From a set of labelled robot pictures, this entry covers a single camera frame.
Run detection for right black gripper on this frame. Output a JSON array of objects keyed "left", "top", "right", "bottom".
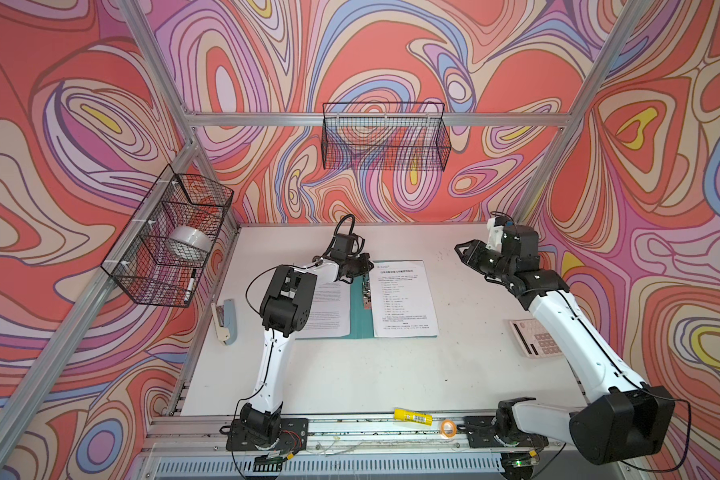
[{"left": 454, "top": 238, "right": 515, "bottom": 281}]

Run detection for metal folder clip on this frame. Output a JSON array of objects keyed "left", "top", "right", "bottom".
[{"left": 361, "top": 274, "right": 372, "bottom": 310}]

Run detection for teal paper folder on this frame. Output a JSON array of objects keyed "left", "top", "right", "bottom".
[{"left": 293, "top": 263, "right": 438, "bottom": 341}]

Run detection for white paper sheets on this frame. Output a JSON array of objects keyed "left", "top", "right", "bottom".
[{"left": 369, "top": 260, "right": 439, "bottom": 338}]

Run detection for printed white paper sheet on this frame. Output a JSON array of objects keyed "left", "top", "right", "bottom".
[{"left": 296, "top": 282, "right": 351, "bottom": 340}]

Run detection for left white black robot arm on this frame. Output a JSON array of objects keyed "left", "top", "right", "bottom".
[{"left": 236, "top": 233, "right": 374, "bottom": 446}]

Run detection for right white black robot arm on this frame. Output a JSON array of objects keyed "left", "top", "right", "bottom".
[{"left": 454, "top": 218, "right": 677, "bottom": 465}]

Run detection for pink white calculator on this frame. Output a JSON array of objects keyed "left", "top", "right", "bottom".
[{"left": 508, "top": 319, "right": 563, "bottom": 359}]

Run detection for grey blue stapler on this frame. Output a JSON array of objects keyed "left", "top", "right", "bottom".
[{"left": 212, "top": 299, "right": 238, "bottom": 346}]

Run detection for white tape roll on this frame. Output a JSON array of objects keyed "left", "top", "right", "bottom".
[{"left": 169, "top": 225, "right": 213, "bottom": 252}]

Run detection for black white marker pen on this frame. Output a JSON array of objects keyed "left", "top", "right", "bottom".
[{"left": 183, "top": 269, "right": 197, "bottom": 306}]

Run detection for yellow glue stick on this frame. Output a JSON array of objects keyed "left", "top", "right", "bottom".
[{"left": 394, "top": 408, "right": 433, "bottom": 426}]

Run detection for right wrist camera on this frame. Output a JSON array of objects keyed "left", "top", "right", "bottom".
[{"left": 486, "top": 215, "right": 508, "bottom": 252}]

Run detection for back black wire basket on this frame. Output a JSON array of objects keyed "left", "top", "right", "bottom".
[{"left": 321, "top": 100, "right": 452, "bottom": 172}]

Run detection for black wire basket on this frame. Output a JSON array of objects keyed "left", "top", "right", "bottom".
[
  {"left": 101, "top": 166, "right": 234, "bottom": 308},
  {"left": 321, "top": 100, "right": 452, "bottom": 172}
]

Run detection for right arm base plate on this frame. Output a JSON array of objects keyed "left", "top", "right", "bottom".
[{"left": 457, "top": 415, "right": 549, "bottom": 450}]

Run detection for left black wire basket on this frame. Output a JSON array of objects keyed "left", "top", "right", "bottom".
[{"left": 101, "top": 166, "right": 234, "bottom": 308}]

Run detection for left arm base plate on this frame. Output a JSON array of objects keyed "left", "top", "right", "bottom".
[{"left": 219, "top": 417, "right": 309, "bottom": 453}]

